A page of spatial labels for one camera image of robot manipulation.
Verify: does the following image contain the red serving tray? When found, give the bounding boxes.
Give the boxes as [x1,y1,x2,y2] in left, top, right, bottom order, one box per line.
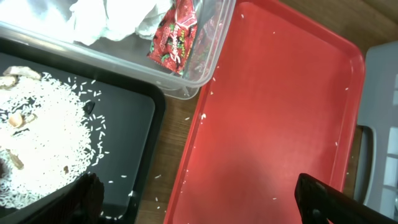
[165,1,364,224]

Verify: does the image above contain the black waste tray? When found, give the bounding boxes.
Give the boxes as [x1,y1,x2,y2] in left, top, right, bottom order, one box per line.
[1,38,166,223]

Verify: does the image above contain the red snack wrapper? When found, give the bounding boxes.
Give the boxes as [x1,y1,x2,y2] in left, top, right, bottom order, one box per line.
[147,0,198,76]

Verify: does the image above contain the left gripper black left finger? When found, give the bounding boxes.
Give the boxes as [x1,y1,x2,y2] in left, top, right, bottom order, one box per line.
[1,174,104,224]

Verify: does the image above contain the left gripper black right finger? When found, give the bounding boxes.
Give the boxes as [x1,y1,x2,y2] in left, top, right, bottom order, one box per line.
[294,173,396,224]

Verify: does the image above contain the clear plastic waste bin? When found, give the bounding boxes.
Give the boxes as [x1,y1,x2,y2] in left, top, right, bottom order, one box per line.
[1,1,235,100]

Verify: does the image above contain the spilled rice in tray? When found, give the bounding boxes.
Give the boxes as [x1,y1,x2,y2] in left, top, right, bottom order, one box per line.
[1,66,107,209]

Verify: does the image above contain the grey dishwasher rack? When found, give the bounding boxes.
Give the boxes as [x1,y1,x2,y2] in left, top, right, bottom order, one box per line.
[354,42,397,220]

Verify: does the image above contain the white napkin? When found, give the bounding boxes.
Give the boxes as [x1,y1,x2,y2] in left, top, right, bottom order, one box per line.
[0,0,174,46]

